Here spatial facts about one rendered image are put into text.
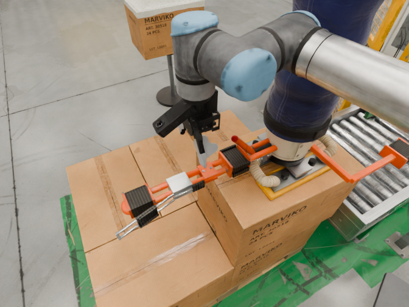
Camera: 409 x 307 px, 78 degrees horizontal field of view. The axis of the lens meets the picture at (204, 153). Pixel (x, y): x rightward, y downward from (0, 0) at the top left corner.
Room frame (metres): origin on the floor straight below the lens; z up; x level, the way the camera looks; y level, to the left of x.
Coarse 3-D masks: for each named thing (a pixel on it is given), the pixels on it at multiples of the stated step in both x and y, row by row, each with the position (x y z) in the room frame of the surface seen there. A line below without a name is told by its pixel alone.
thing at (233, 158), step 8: (224, 152) 0.61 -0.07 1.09; (232, 152) 0.61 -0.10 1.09; (240, 152) 0.61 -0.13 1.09; (224, 160) 0.57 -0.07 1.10; (232, 160) 0.57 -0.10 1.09; (240, 160) 0.57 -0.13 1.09; (248, 160) 0.57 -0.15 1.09; (232, 168) 0.53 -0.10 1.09; (240, 168) 0.54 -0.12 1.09; (248, 168) 0.55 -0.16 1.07; (232, 176) 0.53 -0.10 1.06
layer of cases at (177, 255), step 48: (144, 144) 1.17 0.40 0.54; (192, 144) 1.17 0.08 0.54; (96, 192) 0.79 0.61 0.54; (192, 192) 0.79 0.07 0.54; (96, 240) 0.52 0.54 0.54; (144, 240) 0.52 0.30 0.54; (192, 240) 0.52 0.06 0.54; (288, 240) 0.55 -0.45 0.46; (96, 288) 0.30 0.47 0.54; (144, 288) 0.30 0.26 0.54; (192, 288) 0.30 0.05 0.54
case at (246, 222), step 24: (216, 168) 0.65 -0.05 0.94; (264, 168) 0.65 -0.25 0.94; (360, 168) 0.65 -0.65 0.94; (216, 192) 0.57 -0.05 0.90; (240, 192) 0.53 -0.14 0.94; (288, 192) 0.53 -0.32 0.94; (312, 192) 0.53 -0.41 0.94; (336, 192) 0.59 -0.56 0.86; (216, 216) 0.55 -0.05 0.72; (240, 216) 0.43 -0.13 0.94; (264, 216) 0.43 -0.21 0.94; (288, 216) 0.48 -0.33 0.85; (312, 216) 0.56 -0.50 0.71; (240, 240) 0.39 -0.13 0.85; (264, 240) 0.45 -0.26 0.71
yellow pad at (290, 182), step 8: (312, 152) 0.72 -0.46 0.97; (312, 160) 0.65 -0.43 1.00; (320, 160) 0.67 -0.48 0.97; (280, 168) 0.63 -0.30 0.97; (320, 168) 0.63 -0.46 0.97; (328, 168) 0.64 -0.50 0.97; (280, 176) 0.59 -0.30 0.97; (288, 176) 0.58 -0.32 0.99; (304, 176) 0.59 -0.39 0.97; (312, 176) 0.60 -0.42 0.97; (280, 184) 0.55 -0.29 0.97; (288, 184) 0.55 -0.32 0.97; (296, 184) 0.56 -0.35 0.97; (264, 192) 0.53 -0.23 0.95; (272, 192) 0.52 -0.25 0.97; (280, 192) 0.52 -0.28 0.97
